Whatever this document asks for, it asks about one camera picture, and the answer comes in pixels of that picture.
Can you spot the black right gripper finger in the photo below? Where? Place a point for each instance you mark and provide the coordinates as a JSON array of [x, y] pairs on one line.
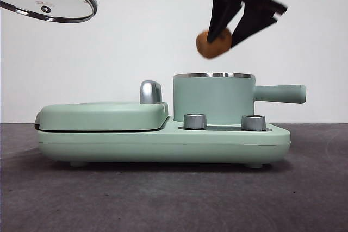
[[221, 14], [258, 17]]

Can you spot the brown potato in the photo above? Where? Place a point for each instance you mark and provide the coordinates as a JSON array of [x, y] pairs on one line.
[[214, 48]]

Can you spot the mint green breakfast machine base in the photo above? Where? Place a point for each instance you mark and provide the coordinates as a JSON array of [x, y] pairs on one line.
[[163, 145]]

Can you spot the silver control knob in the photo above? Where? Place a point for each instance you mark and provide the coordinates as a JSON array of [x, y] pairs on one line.
[[195, 121], [253, 123]]

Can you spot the mint green grill lid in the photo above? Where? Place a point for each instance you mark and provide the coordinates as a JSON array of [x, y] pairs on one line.
[[100, 116]]

